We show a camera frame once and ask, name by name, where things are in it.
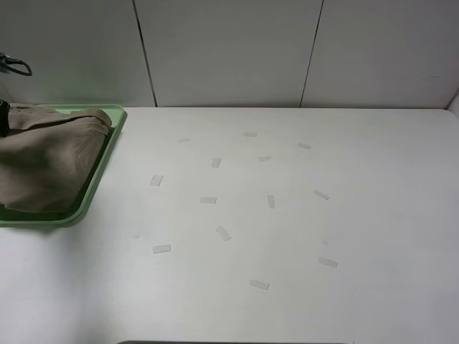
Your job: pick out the khaki shorts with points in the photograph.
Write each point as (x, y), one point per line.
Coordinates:
(47, 156)

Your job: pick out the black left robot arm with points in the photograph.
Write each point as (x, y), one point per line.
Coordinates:
(4, 118)

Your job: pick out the green plastic tray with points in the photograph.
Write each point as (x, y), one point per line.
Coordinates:
(25, 220)

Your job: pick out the clear tape piece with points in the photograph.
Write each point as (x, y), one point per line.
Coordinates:
(156, 180)
(327, 262)
(264, 158)
(271, 201)
(223, 233)
(320, 194)
(259, 284)
(216, 162)
(303, 145)
(161, 249)
(208, 200)

